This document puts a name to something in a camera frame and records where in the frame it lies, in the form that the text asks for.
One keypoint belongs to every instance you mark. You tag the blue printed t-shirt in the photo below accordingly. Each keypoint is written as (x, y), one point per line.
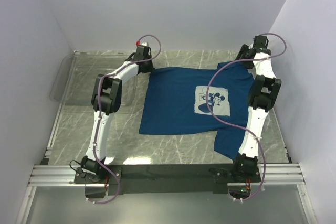
(182, 101)

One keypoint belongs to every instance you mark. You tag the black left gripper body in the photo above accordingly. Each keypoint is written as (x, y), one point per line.
(149, 67)

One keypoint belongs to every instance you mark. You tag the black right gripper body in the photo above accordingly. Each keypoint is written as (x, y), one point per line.
(244, 51)

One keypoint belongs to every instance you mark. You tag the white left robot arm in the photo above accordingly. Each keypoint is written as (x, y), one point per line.
(106, 101)

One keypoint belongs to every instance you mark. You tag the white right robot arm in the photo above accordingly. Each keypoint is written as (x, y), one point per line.
(260, 100)

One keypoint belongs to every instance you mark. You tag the aluminium rail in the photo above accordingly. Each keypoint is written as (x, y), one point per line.
(61, 176)

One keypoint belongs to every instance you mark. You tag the clear plastic bin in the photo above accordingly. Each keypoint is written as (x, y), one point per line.
(76, 77)

